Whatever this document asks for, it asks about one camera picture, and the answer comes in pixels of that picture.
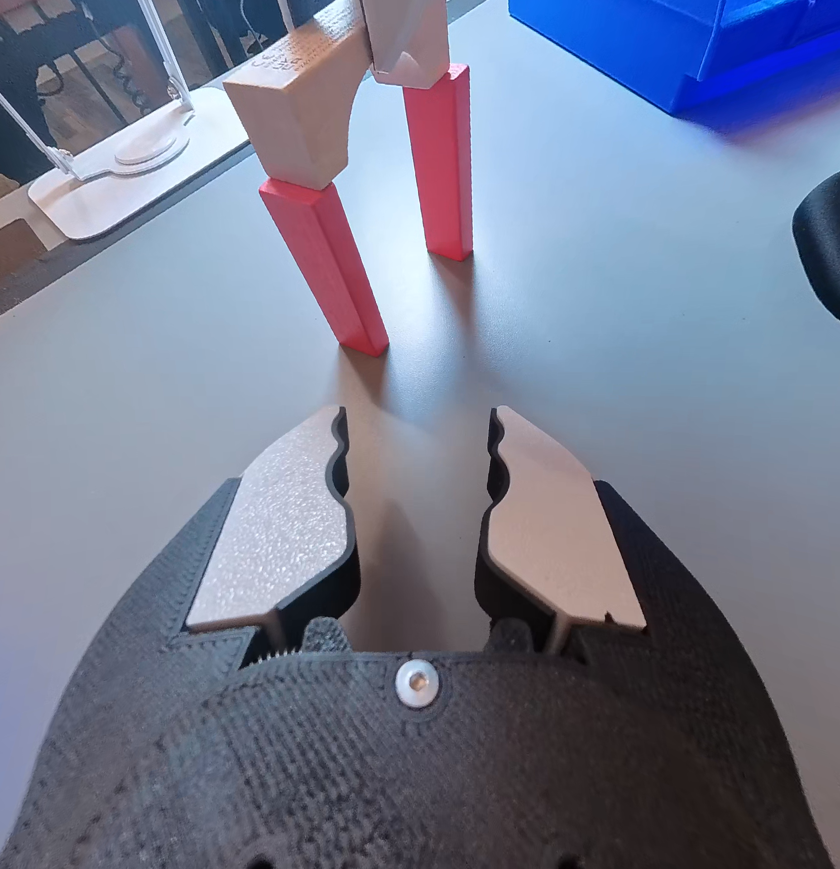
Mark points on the blue plastic bin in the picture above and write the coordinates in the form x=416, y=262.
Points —
x=630, y=47

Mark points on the black mesh wrist rest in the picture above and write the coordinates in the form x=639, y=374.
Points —
x=831, y=237

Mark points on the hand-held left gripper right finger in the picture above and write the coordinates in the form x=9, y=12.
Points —
x=562, y=543

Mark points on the natural wood arch block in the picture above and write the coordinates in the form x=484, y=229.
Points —
x=291, y=129

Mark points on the white document stand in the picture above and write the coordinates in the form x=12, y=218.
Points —
x=121, y=197

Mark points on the red wooden plank block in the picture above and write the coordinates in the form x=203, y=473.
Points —
x=440, y=170
x=331, y=271

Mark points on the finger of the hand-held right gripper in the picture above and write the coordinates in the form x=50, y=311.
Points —
x=413, y=34

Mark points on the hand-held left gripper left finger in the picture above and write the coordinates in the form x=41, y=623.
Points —
x=277, y=543

